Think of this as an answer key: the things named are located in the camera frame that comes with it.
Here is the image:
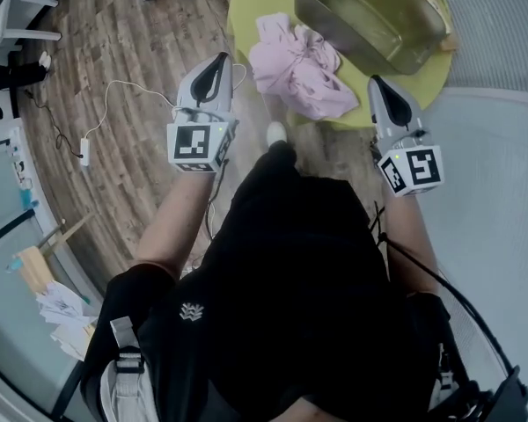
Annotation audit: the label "clear plastic tub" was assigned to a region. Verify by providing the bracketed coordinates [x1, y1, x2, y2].
[293, 0, 451, 76]

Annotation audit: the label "curved wooden desk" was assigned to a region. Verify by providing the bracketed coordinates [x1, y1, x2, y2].
[15, 211, 99, 362]

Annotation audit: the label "person's right forearm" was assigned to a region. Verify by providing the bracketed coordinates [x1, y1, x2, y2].
[380, 191, 441, 296]

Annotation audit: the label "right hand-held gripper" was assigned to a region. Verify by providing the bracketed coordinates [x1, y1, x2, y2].
[367, 76, 444, 198]

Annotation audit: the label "pile of white papers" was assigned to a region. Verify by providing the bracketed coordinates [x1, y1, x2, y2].
[35, 279, 100, 362]

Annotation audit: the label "person's left forearm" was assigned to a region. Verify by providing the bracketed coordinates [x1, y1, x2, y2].
[136, 171, 219, 276]

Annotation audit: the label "thin black floor cable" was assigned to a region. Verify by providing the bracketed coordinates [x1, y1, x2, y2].
[24, 88, 85, 158]

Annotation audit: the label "white side table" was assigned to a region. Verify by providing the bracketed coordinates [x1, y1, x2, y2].
[0, 0, 63, 63]

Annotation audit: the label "person's white shoe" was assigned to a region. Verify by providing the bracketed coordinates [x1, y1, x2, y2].
[266, 120, 289, 149]

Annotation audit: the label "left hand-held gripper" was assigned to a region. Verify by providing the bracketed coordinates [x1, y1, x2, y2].
[166, 52, 239, 175]

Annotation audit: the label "wooden tray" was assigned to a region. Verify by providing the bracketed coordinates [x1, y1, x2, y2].
[424, 0, 461, 53]

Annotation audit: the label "white bag strap with buckle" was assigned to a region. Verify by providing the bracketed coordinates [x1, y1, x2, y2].
[99, 316, 159, 422]

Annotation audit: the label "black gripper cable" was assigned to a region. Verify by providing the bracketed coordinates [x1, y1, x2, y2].
[369, 200, 518, 377]
[204, 158, 230, 241]

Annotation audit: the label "person's black clothed torso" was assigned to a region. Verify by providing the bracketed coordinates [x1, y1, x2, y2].
[79, 141, 467, 422]

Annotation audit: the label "pink clothes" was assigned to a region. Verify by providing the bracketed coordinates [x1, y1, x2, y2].
[249, 11, 360, 121]

